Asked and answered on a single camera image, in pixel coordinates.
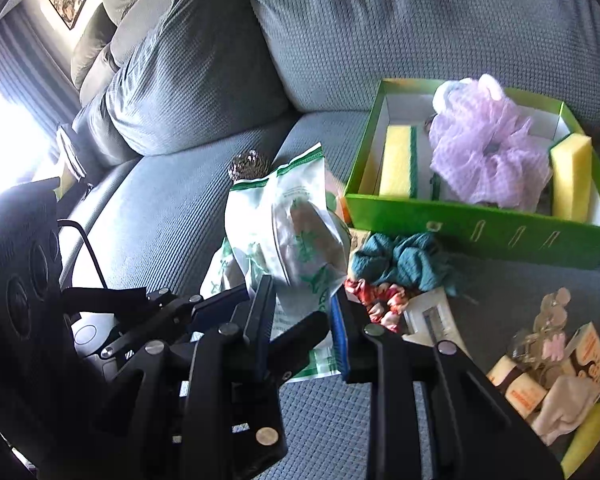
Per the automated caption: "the clear hair clip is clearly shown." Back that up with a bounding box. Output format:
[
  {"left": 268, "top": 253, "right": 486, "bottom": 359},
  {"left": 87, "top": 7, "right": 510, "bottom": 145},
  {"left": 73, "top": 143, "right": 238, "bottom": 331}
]
[{"left": 510, "top": 287, "right": 574, "bottom": 376}]

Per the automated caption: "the small printed packet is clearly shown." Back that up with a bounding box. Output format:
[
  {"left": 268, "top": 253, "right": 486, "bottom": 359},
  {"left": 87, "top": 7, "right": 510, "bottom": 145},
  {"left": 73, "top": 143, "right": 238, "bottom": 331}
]
[{"left": 350, "top": 229, "right": 374, "bottom": 254}]

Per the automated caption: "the cream hair claw clip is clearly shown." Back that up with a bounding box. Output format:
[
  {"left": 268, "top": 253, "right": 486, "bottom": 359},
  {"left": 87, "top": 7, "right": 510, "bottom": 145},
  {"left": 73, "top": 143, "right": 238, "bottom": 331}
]
[{"left": 527, "top": 372, "right": 600, "bottom": 446}]

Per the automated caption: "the grey sofa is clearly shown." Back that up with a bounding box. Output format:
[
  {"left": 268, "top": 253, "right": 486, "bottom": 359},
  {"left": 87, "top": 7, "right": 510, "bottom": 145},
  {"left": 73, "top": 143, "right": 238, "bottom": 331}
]
[{"left": 30, "top": 0, "right": 600, "bottom": 480}]

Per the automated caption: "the grey curtain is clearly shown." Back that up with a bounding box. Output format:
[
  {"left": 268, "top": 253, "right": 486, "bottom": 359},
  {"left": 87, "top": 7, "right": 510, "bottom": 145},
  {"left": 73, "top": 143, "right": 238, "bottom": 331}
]
[{"left": 0, "top": 7, "right": 83, "bottom": 131}]

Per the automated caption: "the yellow sponge with green scourer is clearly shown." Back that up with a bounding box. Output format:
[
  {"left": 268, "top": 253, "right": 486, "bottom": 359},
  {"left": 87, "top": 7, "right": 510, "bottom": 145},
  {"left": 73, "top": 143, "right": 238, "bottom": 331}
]
[{"left": 379, "top": 125, "right": 419, "bottom": 200}]

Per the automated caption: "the teal scrunchie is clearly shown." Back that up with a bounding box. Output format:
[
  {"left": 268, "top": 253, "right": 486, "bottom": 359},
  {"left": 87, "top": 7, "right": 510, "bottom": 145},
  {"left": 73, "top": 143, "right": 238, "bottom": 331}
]
[{"left": 350, "top": 232, "right": 463, "bottom": 297}]

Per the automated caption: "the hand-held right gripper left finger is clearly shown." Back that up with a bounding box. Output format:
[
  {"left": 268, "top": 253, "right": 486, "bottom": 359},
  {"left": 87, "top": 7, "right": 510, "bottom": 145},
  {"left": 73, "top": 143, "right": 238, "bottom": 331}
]
[{"left": 97, "top": 275, "right": 289, "bottom": 480}]

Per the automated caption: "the green cardboard box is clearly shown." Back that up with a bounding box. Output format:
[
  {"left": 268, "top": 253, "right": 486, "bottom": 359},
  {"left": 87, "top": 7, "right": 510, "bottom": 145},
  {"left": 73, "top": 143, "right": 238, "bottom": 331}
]
[{"left": 342, "top": 78, "right": 600, "bottom": 271}]

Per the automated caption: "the white green plastic bag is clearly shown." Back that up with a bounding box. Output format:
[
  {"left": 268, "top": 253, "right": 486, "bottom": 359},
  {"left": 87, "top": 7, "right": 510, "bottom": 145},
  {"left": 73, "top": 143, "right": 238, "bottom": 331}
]
[{"left": 225, "top": 142, "right": 352, "bottom": 383}]

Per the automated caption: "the crumpled plastic bag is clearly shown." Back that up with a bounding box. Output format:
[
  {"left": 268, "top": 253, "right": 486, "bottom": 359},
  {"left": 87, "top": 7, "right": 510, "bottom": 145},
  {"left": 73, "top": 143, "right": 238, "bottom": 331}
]
[{"left": 200, "top": 237, "right": 253, "bottom": 306}]

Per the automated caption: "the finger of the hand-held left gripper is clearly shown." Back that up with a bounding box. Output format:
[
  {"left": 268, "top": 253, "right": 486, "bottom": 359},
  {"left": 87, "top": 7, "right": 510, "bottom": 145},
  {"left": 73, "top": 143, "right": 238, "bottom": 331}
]
[
  {"left": 62, "top": 285, "right": 203, "bottom": 317},
  {"left": 102, "top": 285, "right": 253, "bottom": 361}
]

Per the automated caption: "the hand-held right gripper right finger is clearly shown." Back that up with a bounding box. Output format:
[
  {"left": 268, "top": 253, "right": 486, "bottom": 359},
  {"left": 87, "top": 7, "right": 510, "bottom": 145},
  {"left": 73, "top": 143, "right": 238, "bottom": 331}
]
[{"left": 275, "top": 292, "right": 563, "bottom": 480}]

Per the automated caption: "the black cable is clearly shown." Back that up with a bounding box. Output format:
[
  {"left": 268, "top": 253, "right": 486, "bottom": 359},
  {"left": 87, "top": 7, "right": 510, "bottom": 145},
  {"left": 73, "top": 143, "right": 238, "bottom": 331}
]
[{"left": 57, "top": 219, "right": 108, "bottom": 291}]

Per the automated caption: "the red floral scrunchie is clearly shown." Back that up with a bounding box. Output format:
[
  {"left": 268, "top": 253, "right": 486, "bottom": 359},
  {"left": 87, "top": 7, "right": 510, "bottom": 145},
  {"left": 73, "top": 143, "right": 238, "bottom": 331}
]
[{"left": 344, "top": 280, "right": 409, "bottom": 334}]

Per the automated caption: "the purple mesh bath pouf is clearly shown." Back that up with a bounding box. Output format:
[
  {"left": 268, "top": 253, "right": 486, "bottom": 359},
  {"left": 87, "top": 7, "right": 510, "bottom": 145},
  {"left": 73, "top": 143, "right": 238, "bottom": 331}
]
[{"left": 428, "top": 74, "right": 553, "bottom": 211}]

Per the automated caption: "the white hair claw clip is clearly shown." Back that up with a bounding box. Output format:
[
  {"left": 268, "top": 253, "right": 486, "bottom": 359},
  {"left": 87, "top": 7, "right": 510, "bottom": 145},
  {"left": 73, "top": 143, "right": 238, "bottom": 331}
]
[{"left": 402, "top": 287, "right": 473, "bottom": 356}]

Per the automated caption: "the orange object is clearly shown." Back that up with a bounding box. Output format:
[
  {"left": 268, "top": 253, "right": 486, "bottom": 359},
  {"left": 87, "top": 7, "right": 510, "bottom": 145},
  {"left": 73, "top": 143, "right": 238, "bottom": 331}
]
[{"left": 336, "top": 180, "right": 354, "bottom": 226}]

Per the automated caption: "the steel wool scrubber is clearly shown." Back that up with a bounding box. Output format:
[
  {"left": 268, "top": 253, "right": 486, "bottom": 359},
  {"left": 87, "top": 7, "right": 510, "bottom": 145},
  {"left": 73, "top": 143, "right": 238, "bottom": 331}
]
[{"left": 228, "top": 150, "right": 266, "bottom": 181}]

